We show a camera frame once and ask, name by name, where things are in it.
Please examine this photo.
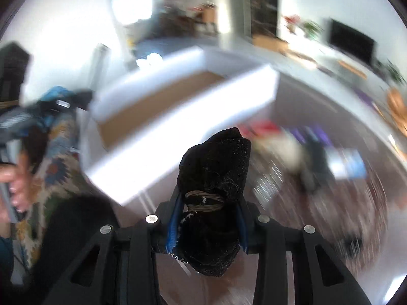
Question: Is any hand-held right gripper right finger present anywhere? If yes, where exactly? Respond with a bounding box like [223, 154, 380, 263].
[236, 197, 373, 305]

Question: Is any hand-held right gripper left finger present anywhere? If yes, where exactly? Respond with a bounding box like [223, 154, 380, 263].
[41, 185, 186, 305]

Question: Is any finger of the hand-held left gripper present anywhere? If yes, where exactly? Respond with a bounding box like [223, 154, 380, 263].
[34, 86, 93, 119]

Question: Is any black sock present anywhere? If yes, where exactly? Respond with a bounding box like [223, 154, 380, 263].
[176, 127, 252, 278]

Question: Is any white board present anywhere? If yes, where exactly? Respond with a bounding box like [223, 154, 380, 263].
[85, 46, 281, 206]

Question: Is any cream knitted glove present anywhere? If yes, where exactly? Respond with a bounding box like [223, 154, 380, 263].
[276, 133, 306, 173]

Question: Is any red candy-shaped packet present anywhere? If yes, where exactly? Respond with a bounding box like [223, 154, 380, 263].
[238, 120, 284, 141]

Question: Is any dark patterned glass desktop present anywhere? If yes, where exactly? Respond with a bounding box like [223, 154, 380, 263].
[140, 79, 402, 305]

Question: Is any person's left hand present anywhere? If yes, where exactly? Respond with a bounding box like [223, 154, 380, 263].
[0, 152, 33, 214]

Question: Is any person's floral patterned garment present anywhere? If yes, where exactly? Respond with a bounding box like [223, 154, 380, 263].
[13, 111, 84, 269]

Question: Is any dark grey cloth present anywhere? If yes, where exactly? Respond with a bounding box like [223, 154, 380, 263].
[300, 140, 335, 193]

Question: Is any purple toy figure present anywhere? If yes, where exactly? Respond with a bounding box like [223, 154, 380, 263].
[289, 125, 332, 147]

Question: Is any blue and white carton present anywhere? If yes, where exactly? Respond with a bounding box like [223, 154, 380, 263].
[327, 148, 368, 180]

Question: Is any brown cardboard box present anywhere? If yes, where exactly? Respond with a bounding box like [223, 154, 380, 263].
[252, 35, 289, 55]

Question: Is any white television cabinet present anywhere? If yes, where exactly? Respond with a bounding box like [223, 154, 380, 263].
[285, 40, 393, 85]

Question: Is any wooden bench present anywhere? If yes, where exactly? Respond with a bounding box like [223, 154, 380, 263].
[338, 60, 368, 79]

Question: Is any orange lounge chair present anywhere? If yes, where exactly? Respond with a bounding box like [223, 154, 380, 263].
[386, 88, 407, 135]

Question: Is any green potted plant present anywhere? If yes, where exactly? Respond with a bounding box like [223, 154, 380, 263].
[302, 20, 322, 38]

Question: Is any red flower plant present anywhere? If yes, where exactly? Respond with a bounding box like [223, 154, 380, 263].
[282, 14, 300, 30]

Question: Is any black flat television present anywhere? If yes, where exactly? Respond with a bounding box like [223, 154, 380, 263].
[328, 18, 376, 68]

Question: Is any large leafy potted plant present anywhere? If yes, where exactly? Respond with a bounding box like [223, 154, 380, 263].
[378, 60, 405, 86]

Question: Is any dark display cabinet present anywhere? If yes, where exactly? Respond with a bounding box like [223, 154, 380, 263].
[248, 0, 281, 36]

